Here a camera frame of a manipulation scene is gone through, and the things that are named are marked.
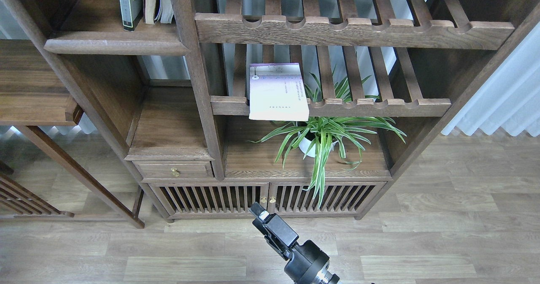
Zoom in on dark wooden bookshelf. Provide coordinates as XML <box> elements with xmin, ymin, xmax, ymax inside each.
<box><xmin>1</xmin><ymin>0</ymin><xmax>539</xmax><ymax>220</ymax></box>

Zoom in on brass drawer knob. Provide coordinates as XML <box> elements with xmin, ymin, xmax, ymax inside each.
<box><xmin>170</xmin><ymin>168</ymin><xmax>180</xmax><ymax>178</ymax></box>

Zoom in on green and grey book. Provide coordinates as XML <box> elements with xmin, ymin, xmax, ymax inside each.
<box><xmin>119</xmin><ymin>0</ymin><xmax>143</xmax><ymax>32</ymax></box>

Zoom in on wooden side furniture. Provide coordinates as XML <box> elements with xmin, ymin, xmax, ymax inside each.
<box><xmin>1</xmin><ymin>126</ymin><xmax>145</xmax><ymax>229</ymax></box>

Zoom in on green spider plant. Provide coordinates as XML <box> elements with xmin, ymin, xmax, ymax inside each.
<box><xmin>258</xmin><ymin>84</ymin><xmax>406</xmax><ymax>204</ymax></box>

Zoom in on white curtain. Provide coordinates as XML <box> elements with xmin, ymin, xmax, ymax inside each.
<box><xmin>442</xmin><ymin>25</ymin><xmax>540</xmax><ymax>137</ymax></box>

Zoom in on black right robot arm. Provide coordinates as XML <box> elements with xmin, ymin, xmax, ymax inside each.
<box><xmin>250</xmin><ymin>202</ymin><xmax>340</xmax><ymax>284</ymax></box>

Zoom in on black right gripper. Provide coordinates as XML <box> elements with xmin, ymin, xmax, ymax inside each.
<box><xmin>249</xmin><ymin>203</ymin><xmax>330</xmax><ymax>284</ymax></box>

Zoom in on white plant pot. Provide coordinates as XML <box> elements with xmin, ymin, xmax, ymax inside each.
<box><xmin>299</xmin><ymin>133</ymin><xmax>338</xmax><ymax>158</ymax></box>

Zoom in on upright books on shelf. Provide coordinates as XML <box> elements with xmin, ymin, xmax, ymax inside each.
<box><xmin>143</xmin><ymin>0</ymin><xmax>174</xmax><ymax>24</ymax></box>

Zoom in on pale lavender book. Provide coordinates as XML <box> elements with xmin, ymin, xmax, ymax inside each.
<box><xmin>249</xmin><ymin>63</ymin><xmax>309</xmax><ymax>121</ymax></box>

